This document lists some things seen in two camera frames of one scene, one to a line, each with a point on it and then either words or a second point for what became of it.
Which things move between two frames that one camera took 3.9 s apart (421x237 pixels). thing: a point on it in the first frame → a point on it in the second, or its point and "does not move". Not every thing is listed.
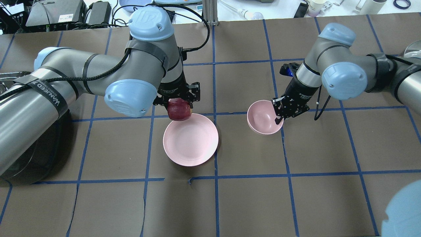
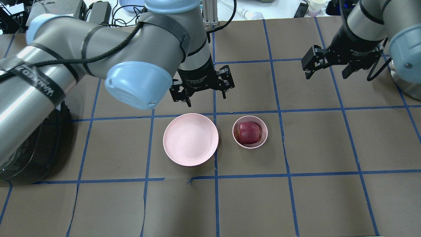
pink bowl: [261, 116] → [263, 132]
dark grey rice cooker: [43, 157] does not move
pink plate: [192, 142] does not move
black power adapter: [99, 13] does not move
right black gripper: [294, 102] → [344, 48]
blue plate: [131, 6] does not move
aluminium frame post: [210, 12] does not move
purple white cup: [315, 7] does not move
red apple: [179, 109] → [249, 132]
